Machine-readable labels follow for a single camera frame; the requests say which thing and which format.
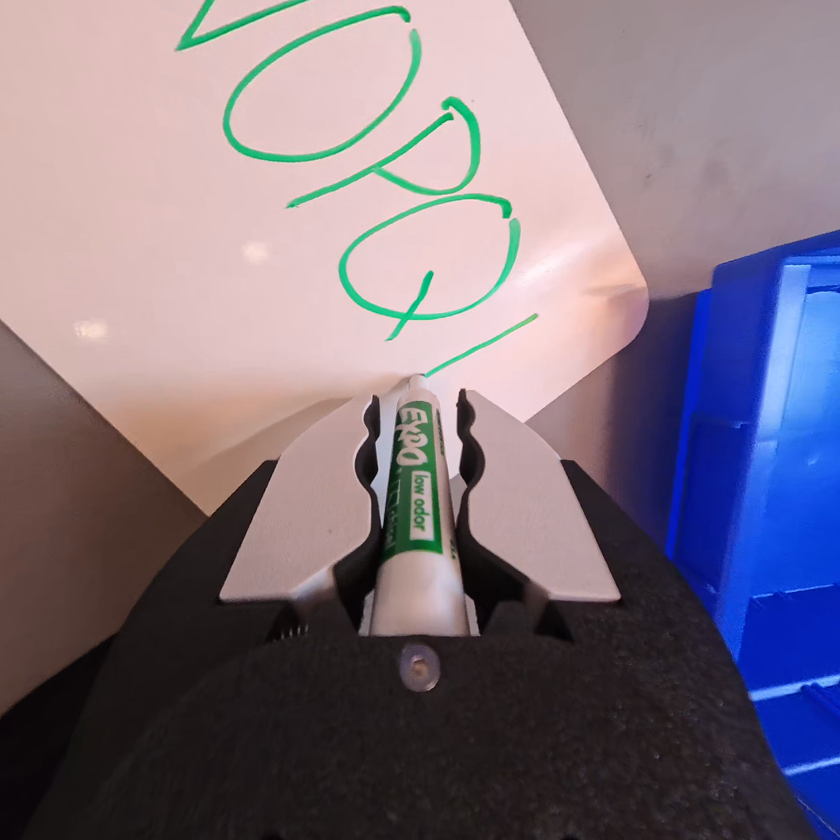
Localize green dry-erase marker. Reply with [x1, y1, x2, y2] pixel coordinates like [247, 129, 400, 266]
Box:
[359, 373, 476, 637]

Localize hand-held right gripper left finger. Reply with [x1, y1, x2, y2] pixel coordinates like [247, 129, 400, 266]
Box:
[220, 392, 384, 609]

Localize white whiteboard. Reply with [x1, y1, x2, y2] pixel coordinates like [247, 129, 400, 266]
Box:
[0, 0, 652, 517]

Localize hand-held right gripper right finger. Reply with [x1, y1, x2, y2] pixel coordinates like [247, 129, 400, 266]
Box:
[455, 389, 623, 613]

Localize blue plastic bin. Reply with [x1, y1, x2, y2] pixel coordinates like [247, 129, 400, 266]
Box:
[663, 230, 840, 830]

